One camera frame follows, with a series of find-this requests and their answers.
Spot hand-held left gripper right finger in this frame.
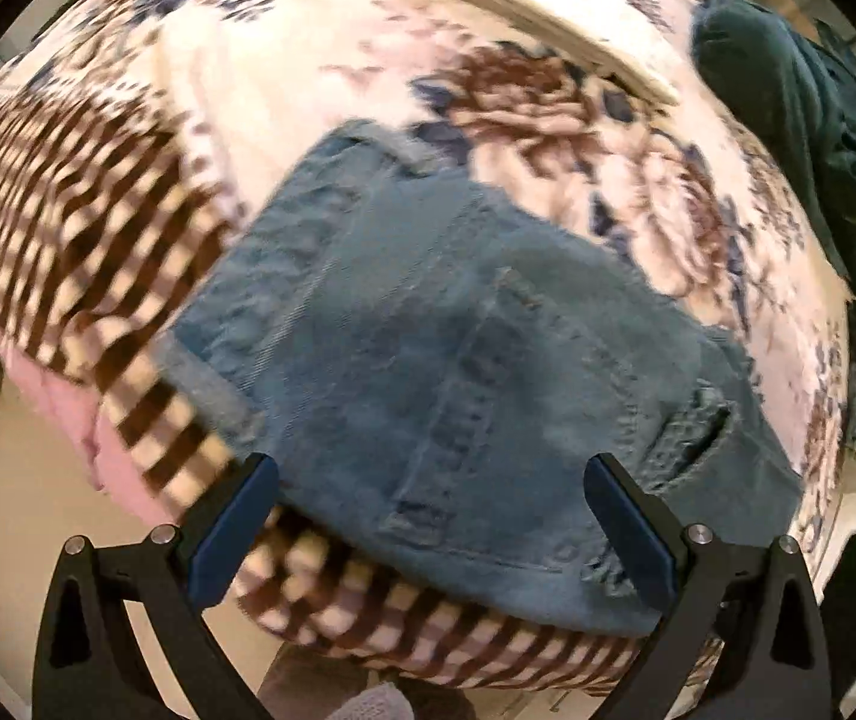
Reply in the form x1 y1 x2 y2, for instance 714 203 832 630
582 453 845 720

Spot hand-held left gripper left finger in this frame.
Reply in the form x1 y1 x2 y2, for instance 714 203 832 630
32 453 281 720

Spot blue denim pants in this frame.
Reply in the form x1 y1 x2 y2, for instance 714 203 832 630
160 122 806 635

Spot dark green cloth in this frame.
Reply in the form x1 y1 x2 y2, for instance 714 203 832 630
690 0 856 436

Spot floral checkered blanket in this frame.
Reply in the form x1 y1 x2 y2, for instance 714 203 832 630
0 0 849 688

